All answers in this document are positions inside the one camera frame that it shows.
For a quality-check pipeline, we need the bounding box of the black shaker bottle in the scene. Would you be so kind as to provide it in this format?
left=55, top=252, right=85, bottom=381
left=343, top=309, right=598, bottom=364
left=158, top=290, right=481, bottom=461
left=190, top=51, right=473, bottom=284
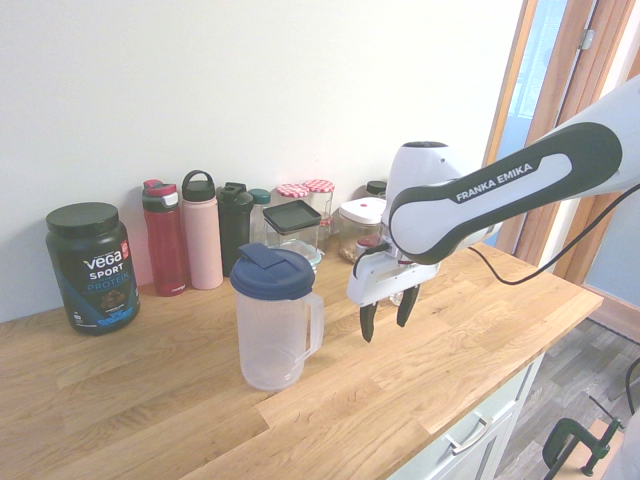
left=216, top=181, right=255, bottom=277

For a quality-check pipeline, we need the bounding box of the glass jar white lid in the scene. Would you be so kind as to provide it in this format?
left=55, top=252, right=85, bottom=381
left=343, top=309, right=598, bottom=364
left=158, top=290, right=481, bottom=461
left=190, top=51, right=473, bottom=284
left=338, top=197, right=389, bottom=265

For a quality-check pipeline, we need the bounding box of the clear bottle teal cap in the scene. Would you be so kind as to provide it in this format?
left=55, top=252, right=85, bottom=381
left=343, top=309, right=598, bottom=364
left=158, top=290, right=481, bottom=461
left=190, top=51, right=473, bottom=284
left=247, top=187, right=273, bottom=246

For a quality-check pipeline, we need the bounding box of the pale green cabinet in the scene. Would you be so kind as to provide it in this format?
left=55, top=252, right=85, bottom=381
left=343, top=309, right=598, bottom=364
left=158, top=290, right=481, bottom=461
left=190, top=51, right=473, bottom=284
left=389, top=344, right=546, bottom=480

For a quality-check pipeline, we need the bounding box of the square container black lid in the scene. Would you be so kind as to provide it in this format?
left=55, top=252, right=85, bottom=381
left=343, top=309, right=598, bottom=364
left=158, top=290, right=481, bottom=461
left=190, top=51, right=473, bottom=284
left=262, top=201, right=323, bottom=251

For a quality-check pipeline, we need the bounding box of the jar red gingham lid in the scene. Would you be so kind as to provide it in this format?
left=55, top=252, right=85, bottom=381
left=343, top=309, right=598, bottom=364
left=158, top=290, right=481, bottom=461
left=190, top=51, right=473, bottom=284
left=303, top=178, right=336, bottom=241
left=276, top=183, right=311, bottom=211

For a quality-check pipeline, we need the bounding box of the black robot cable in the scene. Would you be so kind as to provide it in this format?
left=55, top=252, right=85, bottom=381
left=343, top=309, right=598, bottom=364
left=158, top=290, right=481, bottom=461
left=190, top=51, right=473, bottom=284
left=469, top=183, right=640, bottom=285

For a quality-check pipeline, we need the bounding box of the pink insulated bottle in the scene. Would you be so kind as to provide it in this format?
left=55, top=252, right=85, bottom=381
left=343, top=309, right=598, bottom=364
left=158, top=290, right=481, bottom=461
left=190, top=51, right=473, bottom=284
left=180, top=169, right=225, bottom=291

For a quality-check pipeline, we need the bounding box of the black Vega protein tub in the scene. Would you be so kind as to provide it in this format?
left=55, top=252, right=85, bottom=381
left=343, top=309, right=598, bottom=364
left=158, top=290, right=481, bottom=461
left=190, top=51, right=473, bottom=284
left=44, top=202, right=142, bottom=337

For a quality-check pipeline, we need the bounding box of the green metal clamp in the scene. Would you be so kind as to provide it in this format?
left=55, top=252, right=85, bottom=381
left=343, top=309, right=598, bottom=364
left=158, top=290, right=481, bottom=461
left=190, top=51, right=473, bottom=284
left=542, top=394, right=626, bottom=474

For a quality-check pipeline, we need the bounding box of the red water bottle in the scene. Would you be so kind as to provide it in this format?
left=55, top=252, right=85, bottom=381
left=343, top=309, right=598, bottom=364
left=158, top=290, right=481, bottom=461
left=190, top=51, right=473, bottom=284
left=141, top=179, right=191, bottom=297

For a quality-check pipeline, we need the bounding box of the wooden door frame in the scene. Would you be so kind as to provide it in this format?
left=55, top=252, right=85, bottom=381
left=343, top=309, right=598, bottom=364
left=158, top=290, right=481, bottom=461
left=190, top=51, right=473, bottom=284
left=482, top=0, right=540, bottom=166

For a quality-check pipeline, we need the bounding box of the jar black lid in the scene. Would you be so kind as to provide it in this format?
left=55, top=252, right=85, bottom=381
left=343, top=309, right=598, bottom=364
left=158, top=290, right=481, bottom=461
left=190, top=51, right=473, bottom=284
left=357, top=180, right=389, bottom=201

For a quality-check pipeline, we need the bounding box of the wooden door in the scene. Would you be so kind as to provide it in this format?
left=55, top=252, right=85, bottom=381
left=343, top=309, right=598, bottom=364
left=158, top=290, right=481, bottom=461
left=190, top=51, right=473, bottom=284
left=514, top=0, right=640, bottom=289

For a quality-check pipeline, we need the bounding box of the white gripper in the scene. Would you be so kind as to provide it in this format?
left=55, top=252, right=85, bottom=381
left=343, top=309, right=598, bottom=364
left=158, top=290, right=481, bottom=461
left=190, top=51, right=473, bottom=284
left=346, top=248, right=441, bottom=344

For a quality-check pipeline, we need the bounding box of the silver drawer handle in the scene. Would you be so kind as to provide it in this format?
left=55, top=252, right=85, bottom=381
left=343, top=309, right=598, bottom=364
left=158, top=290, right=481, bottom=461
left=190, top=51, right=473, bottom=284
left=444, top=414, right=494, bottom=455

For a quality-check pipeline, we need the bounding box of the glass bowl with lid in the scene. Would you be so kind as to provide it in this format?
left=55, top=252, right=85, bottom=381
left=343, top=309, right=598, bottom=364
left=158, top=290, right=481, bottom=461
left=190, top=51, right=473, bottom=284
left=279, top=239, right=326, bottom=274

